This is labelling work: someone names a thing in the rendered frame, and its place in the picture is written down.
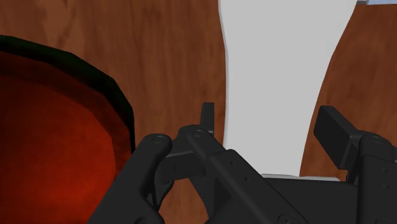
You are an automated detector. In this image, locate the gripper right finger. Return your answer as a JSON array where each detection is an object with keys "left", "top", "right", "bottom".
[{"left": 313, "top": 105, "right": 397, "bottom": 224}]

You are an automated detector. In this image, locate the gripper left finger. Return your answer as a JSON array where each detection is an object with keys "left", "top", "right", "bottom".
[{"left": 87, "top": 102, "right": 308, "bottom": 224}]

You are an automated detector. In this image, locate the red bowl with dark rim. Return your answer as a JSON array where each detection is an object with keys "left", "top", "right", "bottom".
[{"left": 0, "top": 34, "right": 136, "bottom": 224}]

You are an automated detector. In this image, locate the white flared flat object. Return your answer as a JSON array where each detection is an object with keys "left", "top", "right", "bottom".
[{"left": 218, "top": 0, "right": 359, "bottom": 181}]

